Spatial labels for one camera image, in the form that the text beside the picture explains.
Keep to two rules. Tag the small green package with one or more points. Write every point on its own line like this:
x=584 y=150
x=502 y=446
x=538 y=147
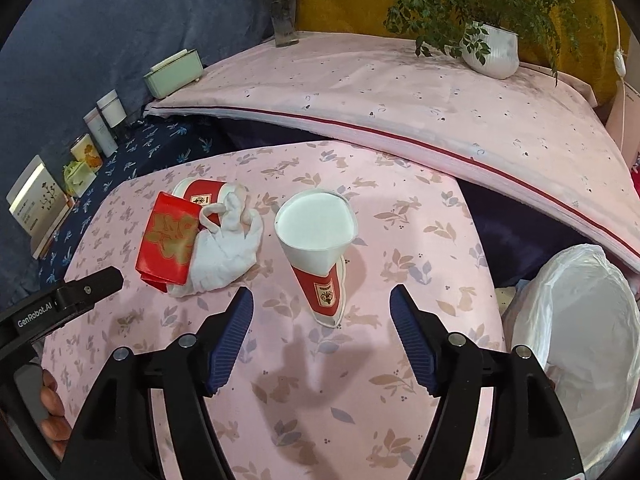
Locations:
x=79 y=179

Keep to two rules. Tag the pink rabbit print tablecloth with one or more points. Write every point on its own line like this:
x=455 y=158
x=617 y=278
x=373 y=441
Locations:
x=410 y=240

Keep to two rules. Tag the short white jar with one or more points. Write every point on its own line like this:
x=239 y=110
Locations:
x=112 y=110

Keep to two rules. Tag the small box with orange print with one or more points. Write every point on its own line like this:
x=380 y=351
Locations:
x=87 y=152

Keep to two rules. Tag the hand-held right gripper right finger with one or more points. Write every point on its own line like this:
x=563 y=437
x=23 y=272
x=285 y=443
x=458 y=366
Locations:
x=415 y=340

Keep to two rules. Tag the red gold patterned box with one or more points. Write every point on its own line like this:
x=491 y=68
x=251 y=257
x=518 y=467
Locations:
x=167 y=240

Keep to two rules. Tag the pale green tissue box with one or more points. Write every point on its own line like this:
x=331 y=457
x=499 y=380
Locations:
x=172 y=75

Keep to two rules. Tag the blue-grey backdrop cloth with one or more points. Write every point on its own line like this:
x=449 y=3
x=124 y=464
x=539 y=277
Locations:
x=125 y=20

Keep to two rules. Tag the red white paper cup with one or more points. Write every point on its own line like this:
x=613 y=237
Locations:
x=320 y=260
x=200 y=192

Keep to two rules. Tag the person's left hand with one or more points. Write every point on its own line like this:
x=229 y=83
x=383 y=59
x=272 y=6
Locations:
x=52 y=410

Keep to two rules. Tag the bin with white plastic liner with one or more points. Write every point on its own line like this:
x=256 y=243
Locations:
x=590 y=335

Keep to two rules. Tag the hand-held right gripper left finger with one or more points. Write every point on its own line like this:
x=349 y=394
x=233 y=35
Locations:
x=230 y=340

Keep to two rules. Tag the white card frame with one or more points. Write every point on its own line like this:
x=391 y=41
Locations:
x=37 y=205

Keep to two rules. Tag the glass vase with pink flowers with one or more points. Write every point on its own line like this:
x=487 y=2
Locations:
x=284 y=20

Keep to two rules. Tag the pink shelf cloth red stripe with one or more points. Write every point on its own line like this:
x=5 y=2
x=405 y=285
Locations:
x=400 y=95

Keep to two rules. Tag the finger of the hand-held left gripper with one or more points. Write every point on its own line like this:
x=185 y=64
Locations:
x=92 y=287

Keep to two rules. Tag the white crumpled plastic bag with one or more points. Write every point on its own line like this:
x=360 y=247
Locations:
x=225 y=250

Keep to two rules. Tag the navy leaf print cloth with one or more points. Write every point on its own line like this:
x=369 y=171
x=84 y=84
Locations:
x=160 y=145

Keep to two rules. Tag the tall white bottle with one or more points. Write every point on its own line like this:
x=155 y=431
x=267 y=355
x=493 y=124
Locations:
x=100 y=132

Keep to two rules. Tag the yellow backdrop cloth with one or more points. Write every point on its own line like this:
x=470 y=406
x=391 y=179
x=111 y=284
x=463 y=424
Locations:
x=350 y=0

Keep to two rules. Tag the pink appliance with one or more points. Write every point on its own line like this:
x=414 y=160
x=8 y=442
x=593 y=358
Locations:
x=625 y=125

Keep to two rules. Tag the potted green plant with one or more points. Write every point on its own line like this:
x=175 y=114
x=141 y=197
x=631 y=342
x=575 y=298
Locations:
x=492 y=52

